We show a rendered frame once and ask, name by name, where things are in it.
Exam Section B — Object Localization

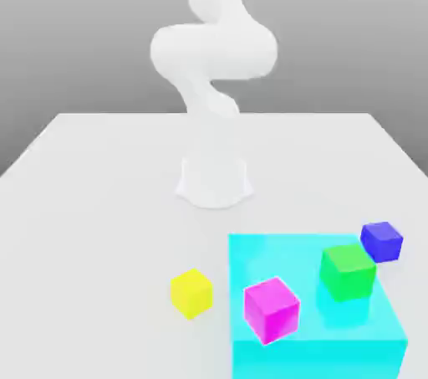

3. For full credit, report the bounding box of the small yellow cube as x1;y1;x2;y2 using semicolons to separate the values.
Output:
170;268;214;321

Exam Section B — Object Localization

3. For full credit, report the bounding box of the small magenta cube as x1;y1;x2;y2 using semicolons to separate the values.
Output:
243;275;301;346

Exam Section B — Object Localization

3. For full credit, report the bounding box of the small green cube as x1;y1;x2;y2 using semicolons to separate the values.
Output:
319;243;378;303

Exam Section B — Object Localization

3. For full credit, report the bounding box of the small blue cube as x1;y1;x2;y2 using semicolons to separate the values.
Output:
359;221;405;264

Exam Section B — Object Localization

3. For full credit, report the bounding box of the large cyan box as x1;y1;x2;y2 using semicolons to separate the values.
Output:
227;233;409;379

